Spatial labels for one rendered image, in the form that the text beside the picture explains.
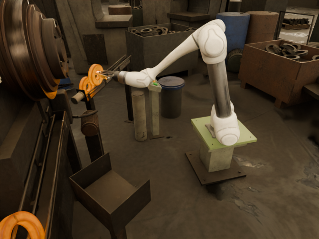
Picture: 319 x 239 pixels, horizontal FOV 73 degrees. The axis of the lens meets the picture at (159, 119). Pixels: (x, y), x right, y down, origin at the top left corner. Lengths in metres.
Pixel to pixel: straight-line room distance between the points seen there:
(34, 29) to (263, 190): 1.81
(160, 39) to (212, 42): 2.24
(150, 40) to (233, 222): 2.52
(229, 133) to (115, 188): 0.78
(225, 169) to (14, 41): 1.69
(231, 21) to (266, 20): 0.63
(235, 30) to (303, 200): 3.03
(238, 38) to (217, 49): 3.14
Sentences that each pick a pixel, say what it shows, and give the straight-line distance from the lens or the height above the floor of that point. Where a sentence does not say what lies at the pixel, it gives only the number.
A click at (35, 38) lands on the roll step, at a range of 1.07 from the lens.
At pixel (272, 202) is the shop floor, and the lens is 1.90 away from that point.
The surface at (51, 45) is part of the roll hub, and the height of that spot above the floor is 1.17.
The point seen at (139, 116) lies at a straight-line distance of 2.09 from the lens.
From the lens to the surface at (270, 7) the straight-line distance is 5.71.
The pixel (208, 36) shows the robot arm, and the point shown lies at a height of 1.16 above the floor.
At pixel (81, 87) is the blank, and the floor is 0.74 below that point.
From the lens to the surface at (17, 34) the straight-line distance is 1.04.
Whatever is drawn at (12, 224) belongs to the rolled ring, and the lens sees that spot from 0.86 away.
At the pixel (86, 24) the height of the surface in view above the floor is 0.83.
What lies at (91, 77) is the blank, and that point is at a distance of 1.64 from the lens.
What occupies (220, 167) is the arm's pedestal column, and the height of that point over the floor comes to 0.06.
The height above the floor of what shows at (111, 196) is 0.60.
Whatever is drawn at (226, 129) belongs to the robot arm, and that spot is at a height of 0.59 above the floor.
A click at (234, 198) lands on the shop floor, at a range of 1.83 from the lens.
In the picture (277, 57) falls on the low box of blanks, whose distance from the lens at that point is 3.06.
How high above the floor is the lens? 1.39
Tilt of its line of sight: 33 degrees down
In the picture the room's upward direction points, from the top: 1 degrees counter-clockwise
